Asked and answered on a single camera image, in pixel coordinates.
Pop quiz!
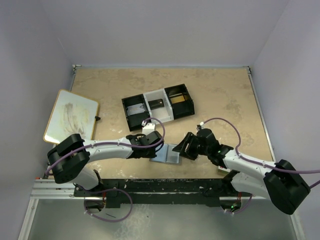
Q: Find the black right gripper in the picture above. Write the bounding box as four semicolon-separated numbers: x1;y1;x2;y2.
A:
172;132;210;161

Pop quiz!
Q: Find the grey card holder wallet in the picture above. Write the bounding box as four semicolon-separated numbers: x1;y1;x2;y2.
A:
149;144;181;165

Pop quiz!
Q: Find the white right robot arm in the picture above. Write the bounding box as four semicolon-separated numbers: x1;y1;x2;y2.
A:
172;128;311;215

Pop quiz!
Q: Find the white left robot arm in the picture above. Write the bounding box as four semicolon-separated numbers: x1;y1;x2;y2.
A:
47;130;164;196

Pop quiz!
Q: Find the silver card in tray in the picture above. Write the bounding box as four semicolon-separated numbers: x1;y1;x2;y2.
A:
126;103;146;116

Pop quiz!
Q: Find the black card in tray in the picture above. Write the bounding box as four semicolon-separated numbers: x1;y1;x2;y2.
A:
148;98;165;110

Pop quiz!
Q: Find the three-compartment card tray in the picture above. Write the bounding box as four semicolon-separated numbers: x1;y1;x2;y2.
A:
121;84;195;132

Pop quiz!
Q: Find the gold card in tray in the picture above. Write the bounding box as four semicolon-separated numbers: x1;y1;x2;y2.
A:
169;93;188;104

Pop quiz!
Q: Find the small white red box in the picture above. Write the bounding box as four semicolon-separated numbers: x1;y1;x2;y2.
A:
217;166;231;175

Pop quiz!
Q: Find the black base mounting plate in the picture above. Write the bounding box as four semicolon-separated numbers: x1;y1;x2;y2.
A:
74;178;239;209

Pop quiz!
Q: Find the wood-framed whiteboard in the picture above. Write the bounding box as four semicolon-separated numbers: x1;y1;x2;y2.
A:
43;89;99;144

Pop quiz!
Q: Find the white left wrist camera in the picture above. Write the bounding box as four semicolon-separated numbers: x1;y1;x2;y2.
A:
141;120;156;136

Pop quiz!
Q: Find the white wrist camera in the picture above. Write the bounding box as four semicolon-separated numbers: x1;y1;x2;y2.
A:
196;121;205;131
141;120;156;136

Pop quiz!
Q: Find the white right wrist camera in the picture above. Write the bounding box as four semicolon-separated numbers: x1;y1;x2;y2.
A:
196;121;205;131

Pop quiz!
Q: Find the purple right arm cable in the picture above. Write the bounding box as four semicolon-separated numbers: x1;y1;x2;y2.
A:
201;117;320;190

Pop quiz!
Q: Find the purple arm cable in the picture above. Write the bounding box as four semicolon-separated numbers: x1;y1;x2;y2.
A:
44;117;166;176
201;117;320;190

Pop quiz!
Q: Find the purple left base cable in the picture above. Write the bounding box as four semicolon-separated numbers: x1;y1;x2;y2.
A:
83;187;134;222

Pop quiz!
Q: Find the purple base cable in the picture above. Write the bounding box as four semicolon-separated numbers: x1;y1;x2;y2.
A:
223;193;254;215
83;187;134;222

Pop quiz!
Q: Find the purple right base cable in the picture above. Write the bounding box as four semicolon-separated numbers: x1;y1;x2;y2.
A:
223;193;254;215

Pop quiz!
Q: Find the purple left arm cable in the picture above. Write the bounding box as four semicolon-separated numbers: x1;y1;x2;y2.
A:
44;117;166;176

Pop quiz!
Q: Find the aluminium frame rail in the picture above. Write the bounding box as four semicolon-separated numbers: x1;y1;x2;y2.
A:
30;179;268;200

